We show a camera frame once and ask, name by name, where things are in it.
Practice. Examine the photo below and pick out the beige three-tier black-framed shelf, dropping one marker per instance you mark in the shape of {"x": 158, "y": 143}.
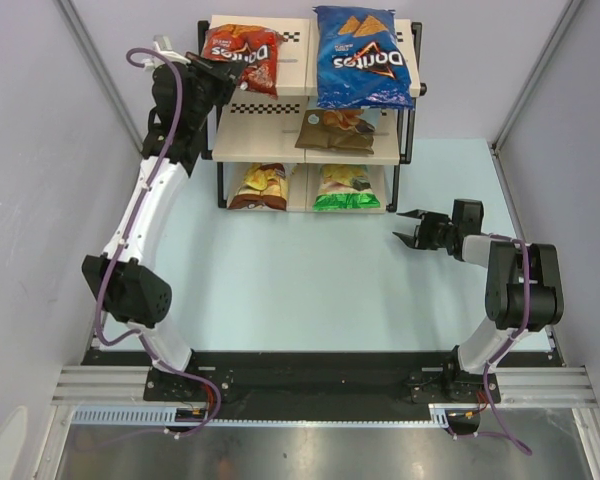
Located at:
{"x": 256, "y": 128}

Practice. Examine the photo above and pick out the brown Chuba chips bag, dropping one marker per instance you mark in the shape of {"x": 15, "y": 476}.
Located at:
{"x": 262, "y": 186}

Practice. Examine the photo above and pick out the light blue brown chips bag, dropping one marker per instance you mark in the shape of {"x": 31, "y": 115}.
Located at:
{"x": 342, "y": 130}

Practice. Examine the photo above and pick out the white slotted cable duct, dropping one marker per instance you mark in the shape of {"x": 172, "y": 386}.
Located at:
{"x": 139, "y": 416}

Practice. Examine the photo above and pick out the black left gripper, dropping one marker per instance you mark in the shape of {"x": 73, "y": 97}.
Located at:
{"x": 224, "y": 74}

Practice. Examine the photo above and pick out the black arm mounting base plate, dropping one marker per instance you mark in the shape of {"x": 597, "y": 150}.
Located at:
{"x": 322, "y": 387}

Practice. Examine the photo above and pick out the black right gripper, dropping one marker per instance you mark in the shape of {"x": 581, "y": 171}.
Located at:
{"x": 420, "y": 240}

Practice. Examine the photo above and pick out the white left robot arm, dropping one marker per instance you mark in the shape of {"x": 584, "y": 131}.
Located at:
{"x": 131, "y": 298}

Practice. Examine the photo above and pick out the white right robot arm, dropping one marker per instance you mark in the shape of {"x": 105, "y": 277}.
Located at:
{"x": 523, "y": 294}

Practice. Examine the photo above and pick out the green Chuba cassava chips bag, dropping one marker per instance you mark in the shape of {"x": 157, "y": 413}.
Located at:
{"x": 345, "y": 187}

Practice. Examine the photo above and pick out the red Doritos bag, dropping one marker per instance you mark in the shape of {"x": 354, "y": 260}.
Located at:
{"x": 256, "y": 46}

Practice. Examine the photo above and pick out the blue Doritos bag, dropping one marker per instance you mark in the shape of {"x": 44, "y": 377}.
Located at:
{"x": 359, "y": 64}

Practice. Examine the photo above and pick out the aluminium frame rail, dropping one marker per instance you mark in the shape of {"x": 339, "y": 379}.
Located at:
{"x": 100, "y": 385}

